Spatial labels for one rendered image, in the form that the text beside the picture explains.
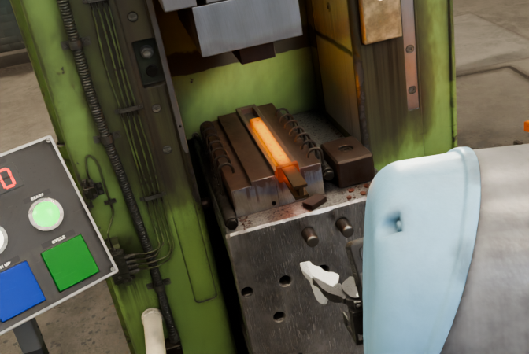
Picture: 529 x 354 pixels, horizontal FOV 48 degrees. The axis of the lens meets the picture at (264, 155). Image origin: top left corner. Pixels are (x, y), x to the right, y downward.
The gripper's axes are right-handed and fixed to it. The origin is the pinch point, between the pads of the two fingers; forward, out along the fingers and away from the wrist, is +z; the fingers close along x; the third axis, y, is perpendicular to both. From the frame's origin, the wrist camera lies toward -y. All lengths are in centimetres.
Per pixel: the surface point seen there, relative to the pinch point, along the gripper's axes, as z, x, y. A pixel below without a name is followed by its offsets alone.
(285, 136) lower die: 50, 4, 1
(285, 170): 29.6, -1.0, -1.0
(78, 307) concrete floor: 148, -78, 101
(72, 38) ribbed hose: 45, -35, -33
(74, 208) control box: 22.9, -41.6, -7.8
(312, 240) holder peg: 22.7, 0.9, 12.7
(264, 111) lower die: 70, 4, 1
